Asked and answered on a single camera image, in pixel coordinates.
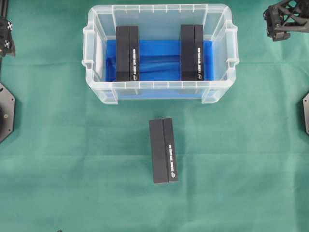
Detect clear plastic storage case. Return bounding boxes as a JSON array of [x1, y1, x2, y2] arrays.
[[82, 4, 239, 104]]

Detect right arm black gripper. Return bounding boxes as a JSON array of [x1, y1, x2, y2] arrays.
[[263, 0, 309, 42]]

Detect black box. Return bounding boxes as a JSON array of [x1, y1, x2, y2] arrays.
[[180, 24, 204, 81], [149, 118, 178, 184], [116, 26, 140, 82]]

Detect green table cloth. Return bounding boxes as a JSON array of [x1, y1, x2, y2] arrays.
[[0, 0, 309, 232]]

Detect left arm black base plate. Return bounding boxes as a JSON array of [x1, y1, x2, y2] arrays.
[[0, 83, 15, 143]]

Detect blue foam insert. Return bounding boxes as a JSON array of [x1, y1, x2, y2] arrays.
[[102, 40, 213, 104]]

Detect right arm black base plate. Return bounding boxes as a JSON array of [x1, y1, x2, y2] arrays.
[[302, 93, 309, 135]]

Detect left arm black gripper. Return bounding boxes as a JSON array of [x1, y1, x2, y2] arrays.
[[0, 16, 15, 57]]

